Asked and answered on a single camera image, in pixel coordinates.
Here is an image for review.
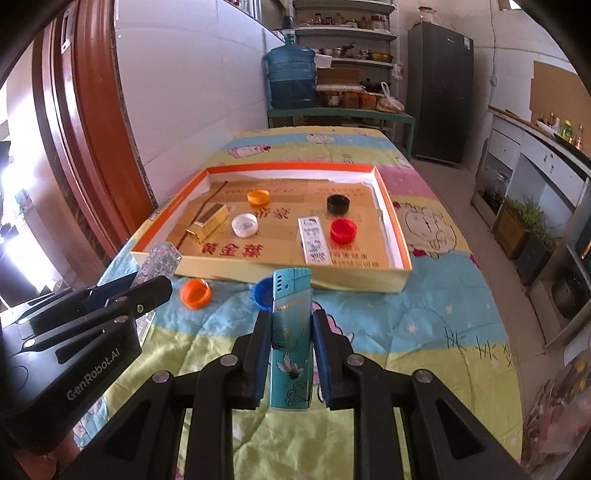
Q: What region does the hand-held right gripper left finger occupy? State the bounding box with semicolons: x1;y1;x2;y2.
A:
60;311;274;480

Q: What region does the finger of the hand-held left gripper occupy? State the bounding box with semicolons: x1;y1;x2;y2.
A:
0;284;136;328
20;275;173;348

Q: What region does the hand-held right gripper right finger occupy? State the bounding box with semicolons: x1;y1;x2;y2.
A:
312;309;522;480

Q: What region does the teal lighter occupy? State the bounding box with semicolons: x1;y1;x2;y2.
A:
269;268;314;412

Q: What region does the orange rimmed cardboard tray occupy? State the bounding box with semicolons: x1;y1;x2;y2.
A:
130;162;413;295

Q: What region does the white labelled lighter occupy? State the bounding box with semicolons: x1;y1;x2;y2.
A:
297;215;332;265

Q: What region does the white bottle cap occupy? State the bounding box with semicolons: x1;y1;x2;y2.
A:
230;213;260;237

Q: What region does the blue bottle cap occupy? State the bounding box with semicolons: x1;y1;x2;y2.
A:
252;275;278;310

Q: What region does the gold rectangular box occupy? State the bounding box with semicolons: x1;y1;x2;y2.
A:
185;202;230;246

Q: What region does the colourful printed blanket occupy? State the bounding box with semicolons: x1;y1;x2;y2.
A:
73;126;526;480

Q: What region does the red bottle cap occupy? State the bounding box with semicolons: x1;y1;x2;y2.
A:
329;218;359;244

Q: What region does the potted plant in brown pot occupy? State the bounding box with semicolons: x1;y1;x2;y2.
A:
493;196;544;260

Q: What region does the potted plant in dark pot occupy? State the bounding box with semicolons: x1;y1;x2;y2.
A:
514;226;562;287

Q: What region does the floral printed cloth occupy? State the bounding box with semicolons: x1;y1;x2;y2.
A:
521;348;591;477

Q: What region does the row of glass jars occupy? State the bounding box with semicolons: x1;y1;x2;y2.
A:
318;89;384;110

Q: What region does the plastic bag of food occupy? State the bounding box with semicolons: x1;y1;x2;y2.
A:
376;82;405;113

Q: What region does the blue water jug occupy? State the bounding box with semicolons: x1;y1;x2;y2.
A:
264;16;318;110

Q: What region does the brown cardboard box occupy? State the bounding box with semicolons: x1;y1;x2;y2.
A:
316;67;361;86

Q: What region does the dark refrigerator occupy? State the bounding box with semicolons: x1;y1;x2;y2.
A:
406;21;476;166

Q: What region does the grey kitchen counter cabinet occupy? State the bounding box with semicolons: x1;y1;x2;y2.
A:
470;105;591;326

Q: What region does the metal shelf rack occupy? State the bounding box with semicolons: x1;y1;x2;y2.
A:
291;0;400;112

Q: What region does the red wooden door frame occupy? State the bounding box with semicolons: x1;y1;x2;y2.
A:
31;0;156;274

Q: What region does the cardboard sheet on wall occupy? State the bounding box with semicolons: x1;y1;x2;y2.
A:
528;59;591;123

